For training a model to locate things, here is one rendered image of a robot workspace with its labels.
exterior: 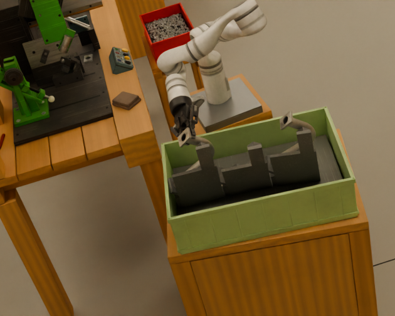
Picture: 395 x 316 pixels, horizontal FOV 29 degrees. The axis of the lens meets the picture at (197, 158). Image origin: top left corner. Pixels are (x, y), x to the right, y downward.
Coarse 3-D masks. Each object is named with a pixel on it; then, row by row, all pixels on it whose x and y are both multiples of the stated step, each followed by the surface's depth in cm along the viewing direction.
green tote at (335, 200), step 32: (256, 128) 278; (288, 128) 280; (320, 128) 281; (192, 160) 285; (288, 192) 246; (320, 192) 247; (352, 192) 248; (192, 224) 250; (224, 224) 252; (256, 224) 253; (288, 224) 254
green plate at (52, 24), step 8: (32, 0) 327; (40, 0) 328; (48, 0) 328; (56, 0) 329; (40, 8) 329; (48, 8) 329; (56, 8) 330; (48, 16) 331; (56, 16) 331; (40, 24) 331; (48, 24) 332; (56, 24) 332; (64, 24) 333; (48, 32) 333; (56, 32) 334; (64, 32) 334; (48, 40) 334; (56, 40) 335
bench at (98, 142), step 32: (0, 96) 347; (0, 128) 327; (96, 128) 311; (32, 160) 303; (64, 160) 299; (96, 160) 312; (160, 160) 308; (0, 192) 302; (160, 192) 318; (32, 224) 323; (160, 224) 329; (32, 256) 324
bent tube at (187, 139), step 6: (186, 132) 241; (180, 138) 244; (186, 138) 241; (198, 138) 244; (180, 144) 243; (192, 144) 244; (210, 144) 247; (198, 162) 255; (192, 168) 257; (174, 186) 262
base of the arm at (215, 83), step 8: (208, 72) 296; (216, 72) 296; (208, 80) 299; (216, 80) 298; (224, 80) 302; (208, 88) 302; (216, 88) 301; (224, 88) 303; (208, 96) 305; (216, 96) 303; (224, 96) 304; (216, 104) 305
